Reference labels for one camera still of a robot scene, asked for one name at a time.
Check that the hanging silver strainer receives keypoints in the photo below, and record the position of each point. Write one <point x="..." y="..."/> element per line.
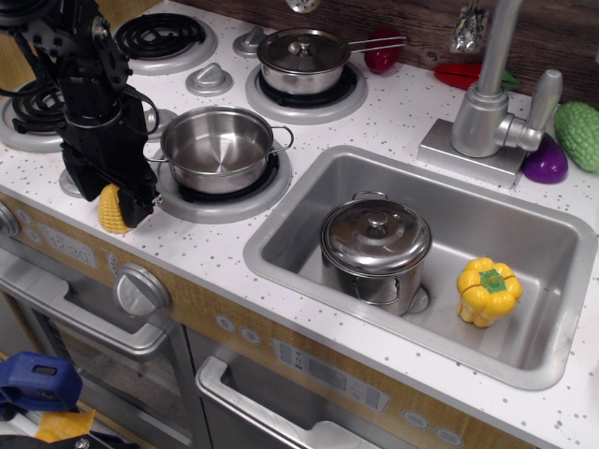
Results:
<point x="303" y="6"/>

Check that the lidded steel saucepan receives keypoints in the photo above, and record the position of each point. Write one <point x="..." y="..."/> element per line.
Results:
<point x="304" y="61"/>

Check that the yellow toy corn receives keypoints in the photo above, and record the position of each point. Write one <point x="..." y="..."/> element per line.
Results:
<point x="108" y="211"/>

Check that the silver left edge dial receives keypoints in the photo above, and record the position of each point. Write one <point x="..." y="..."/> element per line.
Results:
<point x="9" y="225"/>

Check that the silver dishwasher door handle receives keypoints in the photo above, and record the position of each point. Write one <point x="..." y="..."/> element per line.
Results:
<point x="324" y="434"/>

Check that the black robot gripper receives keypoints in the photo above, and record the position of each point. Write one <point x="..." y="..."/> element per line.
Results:
<point x="104" y="135"/>

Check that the lidded steel stock pot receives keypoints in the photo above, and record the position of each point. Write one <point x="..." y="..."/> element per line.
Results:
<point x="373" y="249"/>

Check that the green toy bitter gourd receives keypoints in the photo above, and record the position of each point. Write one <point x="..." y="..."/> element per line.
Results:
<point x="576" y="129"/>

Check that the back right stove burner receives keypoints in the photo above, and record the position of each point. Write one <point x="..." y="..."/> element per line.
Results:
<point x="339" y="101"/>

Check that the front left stove burner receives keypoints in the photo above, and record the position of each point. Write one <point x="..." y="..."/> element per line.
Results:
<point x="29" y="123"/>

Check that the grey stove knob middle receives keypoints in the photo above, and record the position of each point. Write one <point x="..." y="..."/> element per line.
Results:
<point x="157" y="120"/>

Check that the front right stove burner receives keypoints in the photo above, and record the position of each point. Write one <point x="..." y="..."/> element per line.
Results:
<point x="224" y="209"/>

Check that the silver oven dial knob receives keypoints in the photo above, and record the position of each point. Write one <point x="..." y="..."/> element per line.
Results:
<point x="138" y="292"/>

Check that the back left stove burner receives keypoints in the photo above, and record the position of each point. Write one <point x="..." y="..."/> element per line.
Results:
<point x="165" y="43"/>

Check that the yellow cloth piece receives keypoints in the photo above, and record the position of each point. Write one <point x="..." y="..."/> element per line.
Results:
<point x="58" y="426"/>

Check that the grey stove knob front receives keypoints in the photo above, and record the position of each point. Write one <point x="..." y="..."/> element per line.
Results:
<point x="68" y="186"/>

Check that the purple toy eggplant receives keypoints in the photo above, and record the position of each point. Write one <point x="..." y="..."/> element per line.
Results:
<point x="548" y="164"/>

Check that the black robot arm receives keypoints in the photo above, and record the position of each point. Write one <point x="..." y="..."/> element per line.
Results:
<point x="65" y="40"/>

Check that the open steel pan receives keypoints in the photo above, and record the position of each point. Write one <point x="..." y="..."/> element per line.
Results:
<point x="218" y="150"/>

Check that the dark red toy fruit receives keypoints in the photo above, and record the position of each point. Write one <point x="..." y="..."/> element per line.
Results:
<point x="381" y="61"/>

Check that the grey stove knob upper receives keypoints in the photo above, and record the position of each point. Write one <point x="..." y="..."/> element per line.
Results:
<point x="210" y="80"/>

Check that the yellow toy bell pepper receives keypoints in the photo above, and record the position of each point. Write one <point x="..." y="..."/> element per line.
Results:
<point x="488" y="292"/>

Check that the hanging silver utensils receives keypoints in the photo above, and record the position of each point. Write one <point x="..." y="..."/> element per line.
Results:
<point x="470" y="28"/>

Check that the grey stove knob back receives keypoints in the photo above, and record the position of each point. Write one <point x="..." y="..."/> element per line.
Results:
<point x="247" y="45"/>

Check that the red toy carrot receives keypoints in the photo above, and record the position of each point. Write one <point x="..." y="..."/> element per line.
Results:
<point x="463" y="75"/>

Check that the grey stove knob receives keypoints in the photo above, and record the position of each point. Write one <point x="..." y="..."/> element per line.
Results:
<point x="68" y="186"/>
<point x="210" y="80"/>
<point x="157" y="120"/>
<point x="247" y="45"/>

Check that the stove burner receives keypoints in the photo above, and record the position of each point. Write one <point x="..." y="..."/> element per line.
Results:
<point x="29" y="123"/>
<point x="339" y="101"/>
<point x="165" y="43"/>
<point x="224" y="209"/>

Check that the silver toy faucet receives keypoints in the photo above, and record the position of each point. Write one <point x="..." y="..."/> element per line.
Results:
<point x="487" y="142"/>

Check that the silver oven door handle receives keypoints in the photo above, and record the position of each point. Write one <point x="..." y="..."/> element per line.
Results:
<point x="46" y="293"/>

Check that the blue clamp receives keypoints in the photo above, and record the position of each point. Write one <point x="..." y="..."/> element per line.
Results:
<point x="33" y="382"/>

